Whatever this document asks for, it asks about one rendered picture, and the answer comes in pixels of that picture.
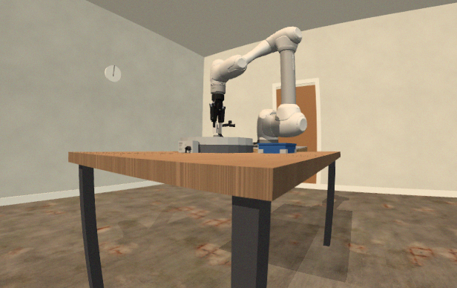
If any blue square tray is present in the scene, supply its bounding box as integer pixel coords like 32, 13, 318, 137
257, 143, 297, 154

